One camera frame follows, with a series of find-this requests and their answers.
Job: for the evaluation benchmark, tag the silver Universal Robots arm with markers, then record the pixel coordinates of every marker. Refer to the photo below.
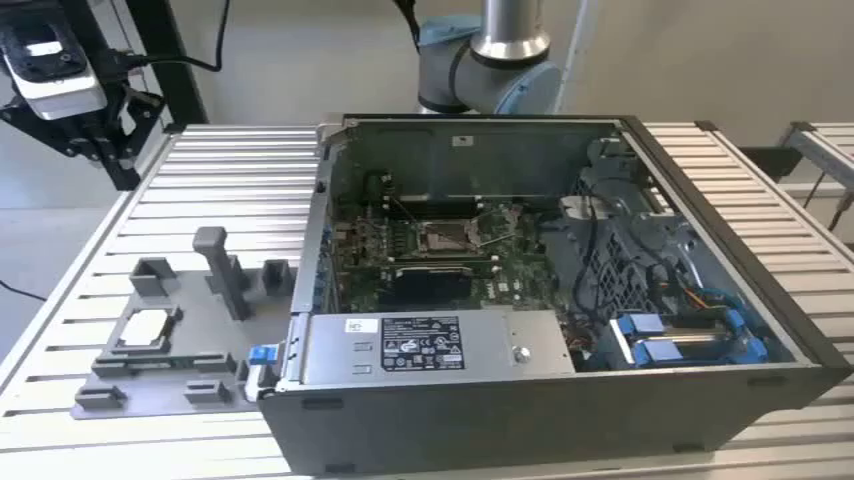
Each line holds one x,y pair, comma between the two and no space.
496,35

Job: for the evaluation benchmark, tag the blue disk carrier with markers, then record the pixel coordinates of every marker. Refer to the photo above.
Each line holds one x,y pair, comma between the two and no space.
657,350
646,322

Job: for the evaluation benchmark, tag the black vertical post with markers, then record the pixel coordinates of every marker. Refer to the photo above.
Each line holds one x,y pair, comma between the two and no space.
176,90

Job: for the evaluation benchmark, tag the white case wall sticker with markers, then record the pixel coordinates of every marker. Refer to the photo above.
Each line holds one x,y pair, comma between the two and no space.
462,140

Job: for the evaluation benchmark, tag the silver CPU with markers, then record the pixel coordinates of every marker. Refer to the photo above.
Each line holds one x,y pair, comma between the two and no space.
146,327

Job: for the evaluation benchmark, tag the green motherboard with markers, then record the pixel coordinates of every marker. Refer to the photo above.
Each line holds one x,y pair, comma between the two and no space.
527,280

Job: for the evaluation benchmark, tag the CPU socket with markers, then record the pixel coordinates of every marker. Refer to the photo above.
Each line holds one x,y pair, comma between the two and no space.
446,242

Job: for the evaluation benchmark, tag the black power supply label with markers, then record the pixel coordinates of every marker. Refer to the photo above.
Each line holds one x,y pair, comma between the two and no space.
420,342

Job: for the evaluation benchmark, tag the thin metal locking lever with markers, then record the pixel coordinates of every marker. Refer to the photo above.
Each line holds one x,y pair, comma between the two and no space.
404,208
499,238

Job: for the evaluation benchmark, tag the black RAM slot row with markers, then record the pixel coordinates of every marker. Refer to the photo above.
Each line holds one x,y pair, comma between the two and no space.
440,259
434,202

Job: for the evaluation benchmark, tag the black heatsink block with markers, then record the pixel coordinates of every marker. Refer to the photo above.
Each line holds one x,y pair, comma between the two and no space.
375,195

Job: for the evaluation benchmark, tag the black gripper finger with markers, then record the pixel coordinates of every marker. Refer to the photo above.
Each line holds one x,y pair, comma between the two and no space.
40,132
127,165

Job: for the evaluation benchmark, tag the silver power supply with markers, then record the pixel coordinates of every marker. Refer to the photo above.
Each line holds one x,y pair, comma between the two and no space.
320,350

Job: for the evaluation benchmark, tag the grey parts rack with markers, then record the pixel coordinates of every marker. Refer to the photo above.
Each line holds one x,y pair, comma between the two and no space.
200,390

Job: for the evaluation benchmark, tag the blue case latch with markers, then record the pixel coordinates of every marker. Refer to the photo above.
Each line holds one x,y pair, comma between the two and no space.
259,354

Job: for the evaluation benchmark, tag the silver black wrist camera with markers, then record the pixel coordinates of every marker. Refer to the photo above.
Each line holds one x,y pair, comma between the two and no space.
56,90

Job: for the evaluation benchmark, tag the black box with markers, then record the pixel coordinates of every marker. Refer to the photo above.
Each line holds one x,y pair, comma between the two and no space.
767,162

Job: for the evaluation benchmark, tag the black open PC case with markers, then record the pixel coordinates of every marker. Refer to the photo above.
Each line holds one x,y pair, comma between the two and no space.
534,425

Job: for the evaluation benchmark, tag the aluminium slat side table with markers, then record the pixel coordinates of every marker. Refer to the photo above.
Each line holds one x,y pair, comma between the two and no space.
830,150

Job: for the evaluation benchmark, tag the grey metal drive cage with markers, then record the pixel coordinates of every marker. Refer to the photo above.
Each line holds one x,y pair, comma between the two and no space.
621,270

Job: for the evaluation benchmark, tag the silver power supply screw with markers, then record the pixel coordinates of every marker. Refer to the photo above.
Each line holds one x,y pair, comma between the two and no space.
522,353

